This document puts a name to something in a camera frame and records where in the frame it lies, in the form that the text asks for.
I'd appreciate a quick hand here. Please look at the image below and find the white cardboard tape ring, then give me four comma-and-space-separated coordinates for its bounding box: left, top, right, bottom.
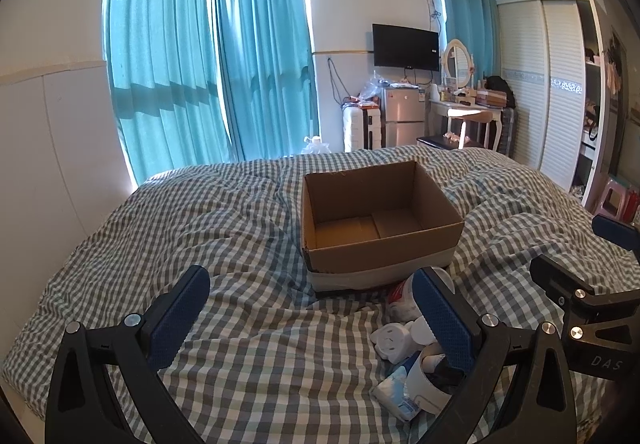
403, 342, 459, 416

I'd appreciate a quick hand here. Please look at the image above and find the blue white tissue pack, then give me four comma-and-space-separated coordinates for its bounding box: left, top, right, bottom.
370, 365, 421, 422

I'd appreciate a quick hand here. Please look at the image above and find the pink plastic stool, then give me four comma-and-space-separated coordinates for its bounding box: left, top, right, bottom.
594, 177, 630, 222

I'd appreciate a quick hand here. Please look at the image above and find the white power adapter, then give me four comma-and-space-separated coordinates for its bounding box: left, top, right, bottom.
370, 321, 422, 365

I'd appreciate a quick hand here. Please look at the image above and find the white bottle red label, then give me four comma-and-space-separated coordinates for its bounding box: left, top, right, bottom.
384, 265, 457, 324

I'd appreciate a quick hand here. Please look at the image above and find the grey checkered bed duvet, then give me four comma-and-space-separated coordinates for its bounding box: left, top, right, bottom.
2, 146, 639, 443

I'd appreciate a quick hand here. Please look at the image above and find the dark cushioned stool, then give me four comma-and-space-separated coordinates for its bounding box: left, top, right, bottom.
416, 109, 492, 150

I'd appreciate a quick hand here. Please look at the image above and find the white louvered wardrobe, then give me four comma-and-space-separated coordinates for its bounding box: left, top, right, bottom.
498, 0, 610, 210

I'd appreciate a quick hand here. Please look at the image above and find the black bag on dresser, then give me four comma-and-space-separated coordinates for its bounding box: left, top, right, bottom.
485, 75, 515, 109

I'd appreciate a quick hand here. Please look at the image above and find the brown cardboard box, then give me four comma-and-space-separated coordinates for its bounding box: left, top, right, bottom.
302, 161, 464, 293

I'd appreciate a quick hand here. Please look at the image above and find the white dressing table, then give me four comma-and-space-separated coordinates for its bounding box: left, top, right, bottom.
430, 100, 502, 151

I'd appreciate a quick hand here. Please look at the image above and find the white oval vanity mirror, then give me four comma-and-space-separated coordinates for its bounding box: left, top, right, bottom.
442, 38, 474, 89

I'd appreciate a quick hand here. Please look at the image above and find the silver mini fridge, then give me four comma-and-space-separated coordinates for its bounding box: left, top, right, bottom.
382, 87, 426, 147

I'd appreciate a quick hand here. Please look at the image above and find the white suitcase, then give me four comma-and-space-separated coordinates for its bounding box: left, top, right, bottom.
343, 106, 382, 152

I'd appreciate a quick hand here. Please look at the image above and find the narrow teal corner curtain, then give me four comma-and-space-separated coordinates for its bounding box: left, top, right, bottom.
444, 0, 501, 78

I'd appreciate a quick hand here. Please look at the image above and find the clear plastic bag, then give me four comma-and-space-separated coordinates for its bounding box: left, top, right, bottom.
302, 136, 331, 155

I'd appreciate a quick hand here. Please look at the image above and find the large teal window curtain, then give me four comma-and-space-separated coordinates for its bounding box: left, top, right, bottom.
103, 0, 320, 182

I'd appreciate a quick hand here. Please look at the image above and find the black wall television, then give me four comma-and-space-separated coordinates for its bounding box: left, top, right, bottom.
372, 23, 439, 71

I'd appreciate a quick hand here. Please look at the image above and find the black hanging cable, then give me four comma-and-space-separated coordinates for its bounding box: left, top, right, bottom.
326, 56, 353, 106

